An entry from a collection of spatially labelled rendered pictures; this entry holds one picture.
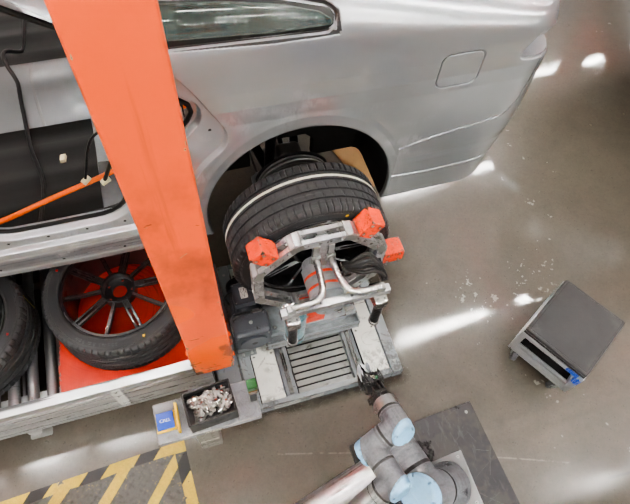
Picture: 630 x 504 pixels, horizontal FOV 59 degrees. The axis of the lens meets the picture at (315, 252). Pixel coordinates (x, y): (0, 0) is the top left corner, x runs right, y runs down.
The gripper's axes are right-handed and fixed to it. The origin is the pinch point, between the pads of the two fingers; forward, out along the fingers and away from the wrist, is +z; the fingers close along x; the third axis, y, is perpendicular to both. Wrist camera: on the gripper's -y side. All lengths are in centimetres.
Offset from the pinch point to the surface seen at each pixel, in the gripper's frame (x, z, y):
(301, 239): 12, 18, 56
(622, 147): -251, 118, -20
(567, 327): -113, 8, -35
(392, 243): -29, 26, 34
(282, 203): 14, 29, 66
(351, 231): -6, 15, 55
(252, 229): 26, 31, 57
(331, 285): 3.3, 15.3, 32.7
